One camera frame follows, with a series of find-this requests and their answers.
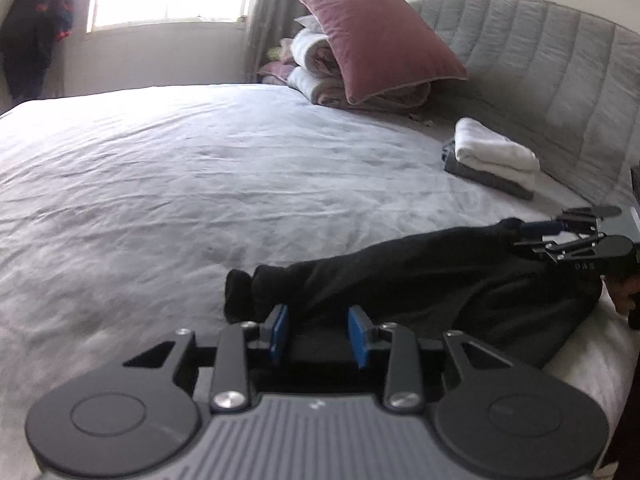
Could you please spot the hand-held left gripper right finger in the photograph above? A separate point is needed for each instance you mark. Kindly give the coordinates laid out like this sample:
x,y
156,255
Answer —
x,y
359,332

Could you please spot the black pants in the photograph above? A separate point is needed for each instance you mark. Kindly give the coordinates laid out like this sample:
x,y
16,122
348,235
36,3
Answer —
x,y
425,285

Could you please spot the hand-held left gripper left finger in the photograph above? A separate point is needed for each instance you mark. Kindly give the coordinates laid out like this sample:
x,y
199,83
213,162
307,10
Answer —
x,y
278,332

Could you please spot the hanging dark clothes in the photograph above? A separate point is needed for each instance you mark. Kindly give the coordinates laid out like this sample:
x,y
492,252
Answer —
x,y
35,25

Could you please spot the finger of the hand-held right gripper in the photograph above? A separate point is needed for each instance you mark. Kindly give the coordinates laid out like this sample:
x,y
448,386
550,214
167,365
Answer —
x,y
565,249
560,224

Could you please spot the pink velvet pillow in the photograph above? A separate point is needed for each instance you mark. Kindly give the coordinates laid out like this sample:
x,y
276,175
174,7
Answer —
x,y
380,40

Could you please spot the grey padded headboard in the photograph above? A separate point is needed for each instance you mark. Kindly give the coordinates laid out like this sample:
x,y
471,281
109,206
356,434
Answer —
x,y
540,70

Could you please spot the small pink cushion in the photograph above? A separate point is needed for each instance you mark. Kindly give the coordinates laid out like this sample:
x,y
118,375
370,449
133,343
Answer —
x,y
277,65

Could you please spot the bed with grey sheet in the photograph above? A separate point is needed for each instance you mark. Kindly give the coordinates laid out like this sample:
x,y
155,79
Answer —
x,y
175,185

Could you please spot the grey curtain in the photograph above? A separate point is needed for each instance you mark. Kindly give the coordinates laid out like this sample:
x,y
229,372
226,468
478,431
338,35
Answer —
x,y
277,5

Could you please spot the person's right hand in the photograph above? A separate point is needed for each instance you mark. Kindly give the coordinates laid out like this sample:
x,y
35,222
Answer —
x,y
622,300

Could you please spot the folded white garment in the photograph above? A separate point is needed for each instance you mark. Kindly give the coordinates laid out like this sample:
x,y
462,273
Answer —
x,y
495,147

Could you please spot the folded white pink quilt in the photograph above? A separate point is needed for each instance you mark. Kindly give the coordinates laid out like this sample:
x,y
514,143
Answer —
x,y
315,65

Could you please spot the folded grey garment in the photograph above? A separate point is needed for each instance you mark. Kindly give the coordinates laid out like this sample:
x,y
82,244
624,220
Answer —
x,y
480,175

